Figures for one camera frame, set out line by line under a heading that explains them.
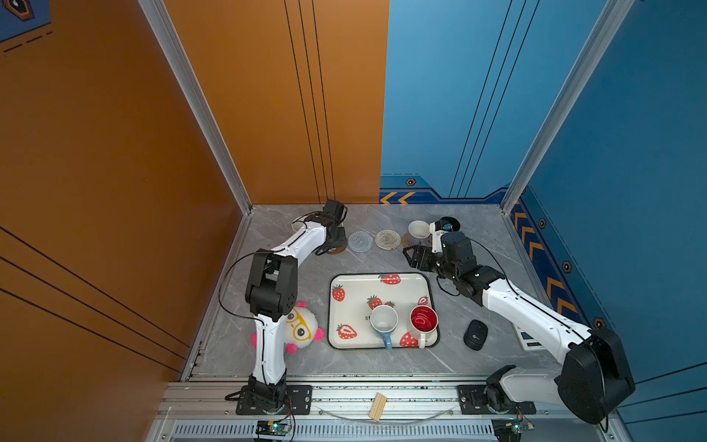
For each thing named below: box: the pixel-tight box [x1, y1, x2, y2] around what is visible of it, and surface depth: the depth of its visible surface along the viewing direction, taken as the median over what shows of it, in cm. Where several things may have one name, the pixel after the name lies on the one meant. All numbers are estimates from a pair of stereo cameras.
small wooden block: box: [368, 392, 387, 423], surface depth 74 cm
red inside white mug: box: [408, 304, 440, 349], surface depth 84 cm
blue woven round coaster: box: [347, 230, 374, 254], surface depth 111 cm
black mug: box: [434, 215, 461, 233], surface depth 102 cm
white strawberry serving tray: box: [327, 271, 438, 349], surface depth 94 cm
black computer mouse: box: [463, 319, 488, 351], surface depth 86 cm
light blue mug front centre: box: [370, 303, 399, 351], surface depth 81 cm
